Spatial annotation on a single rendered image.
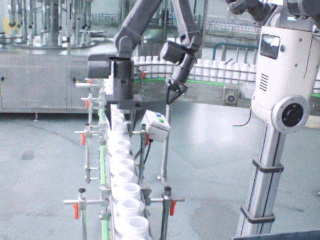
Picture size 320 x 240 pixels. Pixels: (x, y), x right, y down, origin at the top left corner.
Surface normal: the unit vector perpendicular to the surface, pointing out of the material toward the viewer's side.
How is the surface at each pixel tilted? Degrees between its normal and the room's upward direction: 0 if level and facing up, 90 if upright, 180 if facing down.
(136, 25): 87
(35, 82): 90
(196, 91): 90
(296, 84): 101
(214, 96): 90
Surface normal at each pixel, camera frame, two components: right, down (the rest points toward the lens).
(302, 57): 0.18, 0.33
